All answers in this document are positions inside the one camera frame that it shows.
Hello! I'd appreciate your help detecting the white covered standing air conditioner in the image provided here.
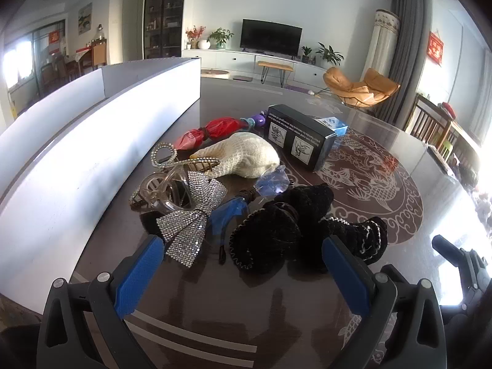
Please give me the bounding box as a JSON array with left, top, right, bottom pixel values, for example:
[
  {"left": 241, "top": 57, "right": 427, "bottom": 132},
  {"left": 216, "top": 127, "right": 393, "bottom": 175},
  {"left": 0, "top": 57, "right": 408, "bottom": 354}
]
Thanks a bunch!
[{"left": 361, "top": 9, "right": 400, "bottom": 81}]

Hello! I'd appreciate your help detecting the long blue white carton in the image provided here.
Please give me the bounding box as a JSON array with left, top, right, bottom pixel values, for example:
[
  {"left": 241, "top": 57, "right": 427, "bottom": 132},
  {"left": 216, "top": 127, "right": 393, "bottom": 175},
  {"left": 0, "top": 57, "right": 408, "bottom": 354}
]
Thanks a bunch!
[{"left": 313, "top": 115, "right": 348, "bottom": 137}]

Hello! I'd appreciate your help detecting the black printed carton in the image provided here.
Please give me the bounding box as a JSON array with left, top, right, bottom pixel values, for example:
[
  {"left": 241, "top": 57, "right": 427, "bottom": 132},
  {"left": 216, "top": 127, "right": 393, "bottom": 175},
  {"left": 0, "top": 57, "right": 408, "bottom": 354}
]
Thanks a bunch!
[{"left": 265, "top": 104, "right": 348, "bottom": 173}]

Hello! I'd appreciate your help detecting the wooden sideboard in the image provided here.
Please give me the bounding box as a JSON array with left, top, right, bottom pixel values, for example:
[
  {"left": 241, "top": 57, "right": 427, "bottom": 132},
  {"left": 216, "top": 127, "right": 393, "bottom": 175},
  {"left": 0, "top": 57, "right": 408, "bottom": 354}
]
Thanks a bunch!
[{"left": 448, "top": 120, "right": 485, "bottom": 162}]

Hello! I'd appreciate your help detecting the silver rhinestone bow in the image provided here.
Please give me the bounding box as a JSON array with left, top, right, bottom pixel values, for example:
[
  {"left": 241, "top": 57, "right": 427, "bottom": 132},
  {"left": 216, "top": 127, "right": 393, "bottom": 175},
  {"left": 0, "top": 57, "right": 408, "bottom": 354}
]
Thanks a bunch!
[{"left": 156, "top": 171, "right": 227, "bottom": 267}]

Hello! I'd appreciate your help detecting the blue translucent hair clip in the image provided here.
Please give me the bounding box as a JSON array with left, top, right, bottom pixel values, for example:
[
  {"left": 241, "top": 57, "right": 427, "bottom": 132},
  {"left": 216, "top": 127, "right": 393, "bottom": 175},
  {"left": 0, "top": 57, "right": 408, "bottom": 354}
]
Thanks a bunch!
[{"left": 205, "top": 188, "right": 256, "bottom": 265}]

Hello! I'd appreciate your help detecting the translucent blue crumpled wrapper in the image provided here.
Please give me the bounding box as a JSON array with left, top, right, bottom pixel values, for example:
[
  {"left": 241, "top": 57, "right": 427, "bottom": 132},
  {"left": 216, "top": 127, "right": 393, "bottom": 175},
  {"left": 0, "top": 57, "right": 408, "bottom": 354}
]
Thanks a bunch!
[{"left": 257, "top": 165, "right": 291, "bottom": 196}]

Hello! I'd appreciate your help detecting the wooden bench with metal legs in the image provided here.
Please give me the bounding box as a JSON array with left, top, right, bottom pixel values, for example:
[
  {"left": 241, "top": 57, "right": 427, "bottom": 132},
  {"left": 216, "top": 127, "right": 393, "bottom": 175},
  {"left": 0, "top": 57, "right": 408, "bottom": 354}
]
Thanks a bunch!
[{"left": 257, "top": 60, "right": 295, "bottom": 87}]

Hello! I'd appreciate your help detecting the gold woven hair clip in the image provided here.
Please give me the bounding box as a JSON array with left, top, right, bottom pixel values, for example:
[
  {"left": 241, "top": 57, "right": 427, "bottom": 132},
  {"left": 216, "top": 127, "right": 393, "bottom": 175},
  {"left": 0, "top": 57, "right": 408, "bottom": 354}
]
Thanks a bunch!
[{"left": 177, "top": 157, "right": 220, "bottom": 173}]

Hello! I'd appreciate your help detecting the framed wall painting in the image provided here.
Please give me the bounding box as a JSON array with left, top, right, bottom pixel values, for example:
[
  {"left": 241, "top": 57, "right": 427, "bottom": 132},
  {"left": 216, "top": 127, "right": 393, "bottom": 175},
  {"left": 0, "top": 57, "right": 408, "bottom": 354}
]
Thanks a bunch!
[{"left": 78, "top": 2, "right": 93, "bottom": 34}]

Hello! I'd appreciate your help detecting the cream knitted hat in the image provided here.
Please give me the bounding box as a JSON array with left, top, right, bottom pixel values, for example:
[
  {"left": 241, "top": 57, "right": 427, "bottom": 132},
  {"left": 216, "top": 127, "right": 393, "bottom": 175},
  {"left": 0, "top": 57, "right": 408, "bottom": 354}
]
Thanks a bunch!
[{"left": 191, "top": 132, "right": 280, "bottom": 179}]

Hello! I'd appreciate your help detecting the green potted plant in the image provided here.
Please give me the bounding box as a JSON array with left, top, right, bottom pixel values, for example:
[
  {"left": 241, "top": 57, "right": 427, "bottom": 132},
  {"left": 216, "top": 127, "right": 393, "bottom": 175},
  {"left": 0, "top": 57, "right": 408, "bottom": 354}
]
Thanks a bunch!
[{"left": 208, "top": 28, "right": 234, "bottom": 49}]

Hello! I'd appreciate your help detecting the leafy potted plant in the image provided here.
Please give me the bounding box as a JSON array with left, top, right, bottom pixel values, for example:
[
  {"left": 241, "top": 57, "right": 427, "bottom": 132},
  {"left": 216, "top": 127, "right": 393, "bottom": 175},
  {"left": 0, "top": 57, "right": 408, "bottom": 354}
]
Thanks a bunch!
[{"left": 316, "top": 42, "right": 344, "bottom": 66}]

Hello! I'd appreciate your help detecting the dark glass display cabinet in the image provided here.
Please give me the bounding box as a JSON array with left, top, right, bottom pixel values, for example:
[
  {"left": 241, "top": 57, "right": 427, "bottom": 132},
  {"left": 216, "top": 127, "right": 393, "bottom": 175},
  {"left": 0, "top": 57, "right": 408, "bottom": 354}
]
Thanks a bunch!
[{"left": 143, "top": 0, "right": 188, "bottom": 60}]

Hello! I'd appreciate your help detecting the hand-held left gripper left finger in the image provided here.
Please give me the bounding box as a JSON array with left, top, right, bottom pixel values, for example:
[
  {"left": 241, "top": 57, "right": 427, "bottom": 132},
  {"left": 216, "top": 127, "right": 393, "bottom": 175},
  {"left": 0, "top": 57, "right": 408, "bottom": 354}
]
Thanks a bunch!
[{"left": 36, "top": 234, "right": 166, "bottom": 369}]

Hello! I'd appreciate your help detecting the rhinestone ring hair clip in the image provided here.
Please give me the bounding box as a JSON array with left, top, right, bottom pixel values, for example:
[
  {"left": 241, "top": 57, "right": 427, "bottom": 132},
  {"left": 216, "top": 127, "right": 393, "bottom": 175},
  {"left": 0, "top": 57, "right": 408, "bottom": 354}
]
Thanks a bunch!
[{"left": 150, "top": 142, "right": 178, "bottom": 170}]

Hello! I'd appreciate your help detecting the purple and teal toy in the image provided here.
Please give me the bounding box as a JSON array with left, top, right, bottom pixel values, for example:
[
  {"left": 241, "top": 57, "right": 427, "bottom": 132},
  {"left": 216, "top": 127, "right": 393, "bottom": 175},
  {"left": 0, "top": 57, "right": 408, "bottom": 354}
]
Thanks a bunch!
[{"left": 240, "top": 111, "right": 268, "bottom": 131}]

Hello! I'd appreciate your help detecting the grey curtain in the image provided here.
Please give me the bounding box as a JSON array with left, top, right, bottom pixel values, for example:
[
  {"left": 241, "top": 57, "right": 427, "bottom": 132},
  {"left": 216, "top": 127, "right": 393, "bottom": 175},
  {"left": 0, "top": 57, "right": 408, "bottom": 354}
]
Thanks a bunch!
[{"left": 375, "top": 0, "right": 433, "bottom": 127}]

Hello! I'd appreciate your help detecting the clear plastic hair claw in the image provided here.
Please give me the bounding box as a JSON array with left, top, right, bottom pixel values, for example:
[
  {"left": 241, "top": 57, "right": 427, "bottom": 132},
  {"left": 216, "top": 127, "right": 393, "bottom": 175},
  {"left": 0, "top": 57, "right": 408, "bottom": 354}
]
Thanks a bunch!
[{"left": 129, "top": 169, "right": 193, "bottom": 214}]

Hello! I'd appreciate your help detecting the red flower arrangement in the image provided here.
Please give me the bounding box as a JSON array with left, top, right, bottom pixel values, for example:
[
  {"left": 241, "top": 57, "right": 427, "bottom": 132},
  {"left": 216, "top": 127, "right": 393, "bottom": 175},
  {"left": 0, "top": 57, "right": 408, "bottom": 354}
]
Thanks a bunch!
[{"left": 185, "top": 26, "right": 206, "bottom": 50}]

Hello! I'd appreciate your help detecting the red wall hanging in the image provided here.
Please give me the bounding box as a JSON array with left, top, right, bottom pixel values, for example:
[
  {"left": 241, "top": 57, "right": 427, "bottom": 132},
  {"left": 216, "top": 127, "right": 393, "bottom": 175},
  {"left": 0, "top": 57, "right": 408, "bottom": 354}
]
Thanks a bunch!
[{"left": 428, "top": 31, "right": 444, "bottom": 63}]

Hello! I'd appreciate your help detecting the dark patterned glass desktop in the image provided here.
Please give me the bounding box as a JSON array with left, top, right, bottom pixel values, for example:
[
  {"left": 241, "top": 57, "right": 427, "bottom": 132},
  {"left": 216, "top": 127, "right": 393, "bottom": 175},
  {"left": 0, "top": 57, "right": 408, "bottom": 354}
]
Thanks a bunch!
[{"left": 0, "top": 77, "right": 492, "bottom": 369}]

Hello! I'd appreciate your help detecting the red tied plastic bag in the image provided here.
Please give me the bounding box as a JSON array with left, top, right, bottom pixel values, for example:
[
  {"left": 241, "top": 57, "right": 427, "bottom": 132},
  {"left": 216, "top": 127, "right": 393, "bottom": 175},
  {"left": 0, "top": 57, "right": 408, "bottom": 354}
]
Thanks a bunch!
[{"left": 172, "top": 118, "right": 247, "bottom": 150}]

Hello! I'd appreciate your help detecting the white television cabinet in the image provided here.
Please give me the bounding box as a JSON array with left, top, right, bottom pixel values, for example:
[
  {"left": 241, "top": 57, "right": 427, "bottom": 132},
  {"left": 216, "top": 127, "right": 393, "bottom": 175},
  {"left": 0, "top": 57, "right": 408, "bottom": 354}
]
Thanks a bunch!
[{"left": 182, "top": 48, "right": 339, "bottom": 87}]

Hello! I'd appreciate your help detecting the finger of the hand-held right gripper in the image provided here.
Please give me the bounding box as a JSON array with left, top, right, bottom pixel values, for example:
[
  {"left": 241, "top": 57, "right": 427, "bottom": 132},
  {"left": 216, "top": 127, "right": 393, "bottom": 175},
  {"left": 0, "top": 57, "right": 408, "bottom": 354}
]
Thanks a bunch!
[
  {"left": 431, "top": 234, "right": 475, "bottom": 274},
  {"left": 384, "top": 264, "right": 421, "bottom": 291}
]

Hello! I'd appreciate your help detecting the black flat television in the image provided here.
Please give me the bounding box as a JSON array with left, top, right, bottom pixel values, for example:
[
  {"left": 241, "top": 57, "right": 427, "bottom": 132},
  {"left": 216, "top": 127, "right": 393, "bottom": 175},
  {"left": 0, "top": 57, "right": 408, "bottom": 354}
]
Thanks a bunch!
[{"left": 240, "top": 18, "right": 303, "bottom": 56}]

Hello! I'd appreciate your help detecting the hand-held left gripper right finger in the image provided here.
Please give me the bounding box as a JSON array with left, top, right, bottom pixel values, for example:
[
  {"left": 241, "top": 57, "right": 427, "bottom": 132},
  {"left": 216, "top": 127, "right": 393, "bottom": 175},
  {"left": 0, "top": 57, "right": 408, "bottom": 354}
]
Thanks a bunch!
[{"left": 321, "top": 235, "right": 450, "bottom": 369}]

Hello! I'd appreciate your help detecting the black knitted scrunchie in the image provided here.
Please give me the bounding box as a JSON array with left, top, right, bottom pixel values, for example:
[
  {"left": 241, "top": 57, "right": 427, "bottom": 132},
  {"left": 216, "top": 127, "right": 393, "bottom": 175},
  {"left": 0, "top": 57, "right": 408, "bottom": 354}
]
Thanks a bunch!
[{"left": 230, "top": 184, "right": 388, "bottom": 277}]

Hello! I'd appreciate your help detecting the dark wooden slatted chair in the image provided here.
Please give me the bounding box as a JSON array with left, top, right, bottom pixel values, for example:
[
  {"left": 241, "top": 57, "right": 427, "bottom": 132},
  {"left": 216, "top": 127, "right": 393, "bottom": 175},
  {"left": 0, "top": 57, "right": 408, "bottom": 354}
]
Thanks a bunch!
[{"left": 409, "top": 93, "right": 454, "bottom": 143}]

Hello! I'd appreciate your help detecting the orange lounge chair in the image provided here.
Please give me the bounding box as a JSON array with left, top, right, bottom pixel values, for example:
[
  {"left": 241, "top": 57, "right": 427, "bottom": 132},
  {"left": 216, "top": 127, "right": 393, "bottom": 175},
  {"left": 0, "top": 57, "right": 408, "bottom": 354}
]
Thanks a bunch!
[{"left": 323, "top": 66, "right": 401, "bottom": 108}]

